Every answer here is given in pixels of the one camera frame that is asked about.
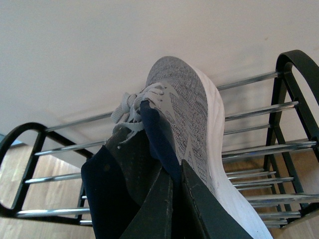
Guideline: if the black metal shoe rack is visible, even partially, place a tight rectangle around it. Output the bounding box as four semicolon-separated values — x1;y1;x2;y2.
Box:
0;50;319;228

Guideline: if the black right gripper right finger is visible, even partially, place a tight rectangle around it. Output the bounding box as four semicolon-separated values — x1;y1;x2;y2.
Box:
181;160;246;239

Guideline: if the grey knit sneaker navy collar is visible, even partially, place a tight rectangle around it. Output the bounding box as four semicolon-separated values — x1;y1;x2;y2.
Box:
81;56;271;239

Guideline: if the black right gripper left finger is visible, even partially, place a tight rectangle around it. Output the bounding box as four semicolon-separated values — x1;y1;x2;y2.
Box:
121;169;173;239

